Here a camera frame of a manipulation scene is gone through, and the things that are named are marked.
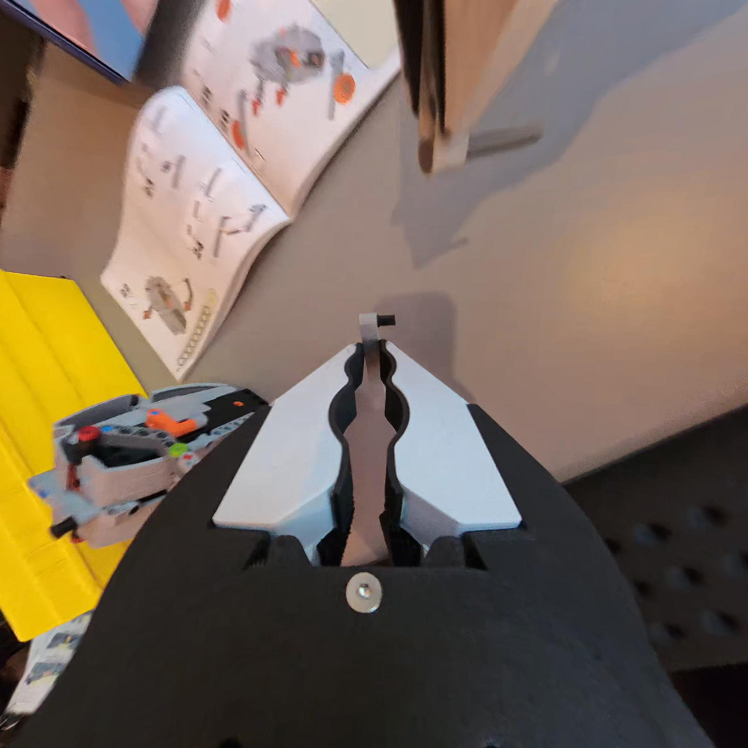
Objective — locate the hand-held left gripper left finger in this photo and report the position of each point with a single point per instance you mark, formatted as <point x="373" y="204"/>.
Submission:
<point x="274" y="467"/>

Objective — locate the folded printed leaflet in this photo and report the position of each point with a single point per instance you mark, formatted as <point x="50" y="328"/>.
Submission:
<point x="52" y="660"/>

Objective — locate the grey orange toy robot model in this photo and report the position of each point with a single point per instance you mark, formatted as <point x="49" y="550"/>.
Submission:
<point x="117" y="479"/>

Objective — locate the black perforated chair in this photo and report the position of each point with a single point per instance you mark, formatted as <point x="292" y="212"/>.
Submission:
<point x="672" y="555"/>

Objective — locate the grey beam with black pin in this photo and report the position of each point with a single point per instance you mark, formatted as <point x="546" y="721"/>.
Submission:
<point x="369" y="345"/>

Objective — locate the grey beam with blue pins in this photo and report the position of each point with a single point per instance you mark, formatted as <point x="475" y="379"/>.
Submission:
<point x="508" y="142"/>

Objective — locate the blue robot toy box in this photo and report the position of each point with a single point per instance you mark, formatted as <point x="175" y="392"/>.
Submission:
<point x="105" y="35"/>

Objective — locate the white instruction booklet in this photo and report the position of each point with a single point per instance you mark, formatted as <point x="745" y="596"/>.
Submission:
<point x="280" y="146"/>

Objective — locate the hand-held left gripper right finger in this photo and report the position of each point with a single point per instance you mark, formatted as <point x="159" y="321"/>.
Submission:
<point x="456" y="467"/>

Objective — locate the yellow parts bin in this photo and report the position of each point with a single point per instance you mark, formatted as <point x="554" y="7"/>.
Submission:
<point x="35" y="362"/>

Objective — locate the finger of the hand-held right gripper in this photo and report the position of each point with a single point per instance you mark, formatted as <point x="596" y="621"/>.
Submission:
<point x="467" y="70"/>

